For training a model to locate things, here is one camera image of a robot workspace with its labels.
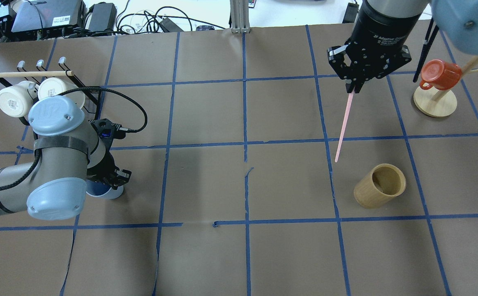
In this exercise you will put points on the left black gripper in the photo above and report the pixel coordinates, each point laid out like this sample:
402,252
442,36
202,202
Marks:
105,165

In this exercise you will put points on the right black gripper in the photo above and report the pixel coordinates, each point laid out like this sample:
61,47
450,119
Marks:
380,31

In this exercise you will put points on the light blue plastic cup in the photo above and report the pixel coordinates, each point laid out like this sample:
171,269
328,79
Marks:
103,191

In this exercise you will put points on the pink chopstick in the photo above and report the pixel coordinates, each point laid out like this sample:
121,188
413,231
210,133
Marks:
344,123

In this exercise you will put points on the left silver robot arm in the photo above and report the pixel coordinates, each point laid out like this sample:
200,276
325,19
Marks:
71,161

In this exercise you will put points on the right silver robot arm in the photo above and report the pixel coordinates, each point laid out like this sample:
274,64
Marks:
458,19

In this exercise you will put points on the bamboo chopstick holder cup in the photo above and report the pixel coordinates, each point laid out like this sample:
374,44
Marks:
381,185

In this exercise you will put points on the round wooden coaster stand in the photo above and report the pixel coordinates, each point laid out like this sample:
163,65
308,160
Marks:
442,103

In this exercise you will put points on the orange red lid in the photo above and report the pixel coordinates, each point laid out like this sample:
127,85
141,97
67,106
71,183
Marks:
440,74

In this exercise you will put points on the white mug far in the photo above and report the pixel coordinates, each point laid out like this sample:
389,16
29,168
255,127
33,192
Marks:
54,86

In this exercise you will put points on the white mug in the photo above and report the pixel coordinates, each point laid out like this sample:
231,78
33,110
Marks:
54,86
17,100

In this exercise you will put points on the white mug near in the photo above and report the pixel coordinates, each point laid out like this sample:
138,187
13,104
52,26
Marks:
17,100

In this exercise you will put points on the black power brick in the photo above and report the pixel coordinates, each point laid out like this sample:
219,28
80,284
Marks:
102,17

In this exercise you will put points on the black computer box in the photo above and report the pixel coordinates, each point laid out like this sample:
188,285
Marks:
49,14

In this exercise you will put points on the black wire cup rack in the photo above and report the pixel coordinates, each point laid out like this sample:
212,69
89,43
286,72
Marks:
93,99

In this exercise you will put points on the aluminium frame post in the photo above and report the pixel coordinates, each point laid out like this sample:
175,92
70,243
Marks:
240,16

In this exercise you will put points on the wooden rack handle rod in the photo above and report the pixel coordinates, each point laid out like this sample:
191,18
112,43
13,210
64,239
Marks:
31,74

